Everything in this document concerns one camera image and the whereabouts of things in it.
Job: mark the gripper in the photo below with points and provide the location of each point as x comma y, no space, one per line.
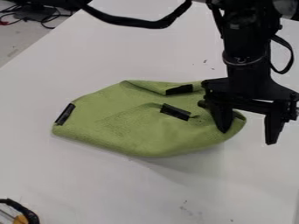
249,84

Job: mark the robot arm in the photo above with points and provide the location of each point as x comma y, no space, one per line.
249,26

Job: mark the green cloth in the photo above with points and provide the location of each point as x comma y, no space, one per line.
148,122

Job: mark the black and yellow tool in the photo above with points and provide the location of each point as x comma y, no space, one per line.
15,213

